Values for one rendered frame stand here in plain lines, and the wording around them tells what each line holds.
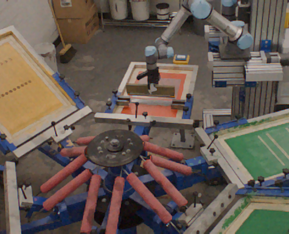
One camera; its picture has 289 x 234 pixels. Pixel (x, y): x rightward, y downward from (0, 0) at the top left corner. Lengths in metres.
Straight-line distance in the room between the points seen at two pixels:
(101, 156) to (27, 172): 2.08
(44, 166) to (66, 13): 2.63
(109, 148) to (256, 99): 1.74
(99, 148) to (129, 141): 0.16
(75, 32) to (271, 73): 3.75
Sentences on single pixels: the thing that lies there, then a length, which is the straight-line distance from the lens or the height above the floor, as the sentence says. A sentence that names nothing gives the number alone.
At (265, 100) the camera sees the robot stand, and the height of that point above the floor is 0.70.
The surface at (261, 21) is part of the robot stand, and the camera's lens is 3.30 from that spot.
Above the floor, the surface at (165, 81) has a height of 0.96.
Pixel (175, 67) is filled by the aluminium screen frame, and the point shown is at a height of 0.98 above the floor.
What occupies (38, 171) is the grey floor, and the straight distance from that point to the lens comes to 4.20.
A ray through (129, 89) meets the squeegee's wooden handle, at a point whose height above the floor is 1.10.
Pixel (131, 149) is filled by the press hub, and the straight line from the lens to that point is 2.22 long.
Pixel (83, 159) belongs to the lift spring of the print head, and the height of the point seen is 1.24.
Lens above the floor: 2.76
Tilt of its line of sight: 33 degrees down
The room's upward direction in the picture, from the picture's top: 3 degrees counter-clockwise
